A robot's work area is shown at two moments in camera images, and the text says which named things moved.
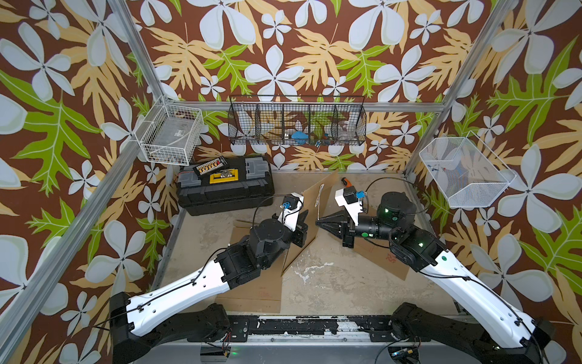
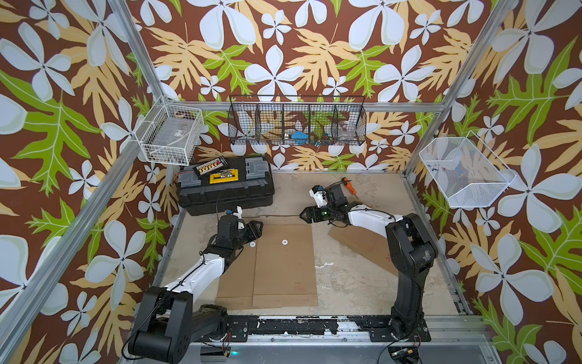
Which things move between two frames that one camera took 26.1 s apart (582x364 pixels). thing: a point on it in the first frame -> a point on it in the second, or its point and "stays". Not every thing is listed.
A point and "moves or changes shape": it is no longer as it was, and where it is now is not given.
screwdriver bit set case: (212, 164) stays
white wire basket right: (470, 174) stays
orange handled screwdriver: (346, 183) stays
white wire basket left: (171, 133) stays
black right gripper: (344, 229) -> (309, 210)
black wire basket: (301, 120) stays
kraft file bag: (316, 199) moves or changes shape
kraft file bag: (379, 252) stays
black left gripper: (295, 234) -> (252, 230)
